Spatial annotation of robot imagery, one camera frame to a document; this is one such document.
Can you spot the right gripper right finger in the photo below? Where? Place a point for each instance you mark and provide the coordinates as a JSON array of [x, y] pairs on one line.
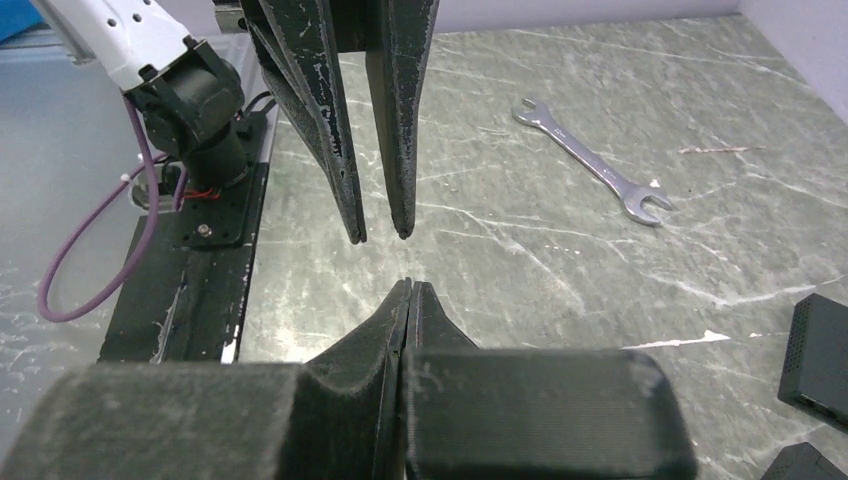
[[428, 325]]

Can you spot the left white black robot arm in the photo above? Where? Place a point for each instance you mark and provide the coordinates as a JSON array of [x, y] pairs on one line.
[[187, 95]]

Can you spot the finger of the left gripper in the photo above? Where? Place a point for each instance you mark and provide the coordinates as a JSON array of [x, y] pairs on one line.
[[295, 44], [398, 37]]

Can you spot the black base frame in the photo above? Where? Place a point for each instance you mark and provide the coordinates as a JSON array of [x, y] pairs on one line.
[[186, 300]]

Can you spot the large chrome wrench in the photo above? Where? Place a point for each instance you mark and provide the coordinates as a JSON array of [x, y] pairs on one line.
[[631, 196]]

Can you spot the plain black box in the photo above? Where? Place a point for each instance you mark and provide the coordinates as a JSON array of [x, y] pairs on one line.
[[814, 373]]

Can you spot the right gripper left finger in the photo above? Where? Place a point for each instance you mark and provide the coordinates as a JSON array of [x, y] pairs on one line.
[[356, 361]]

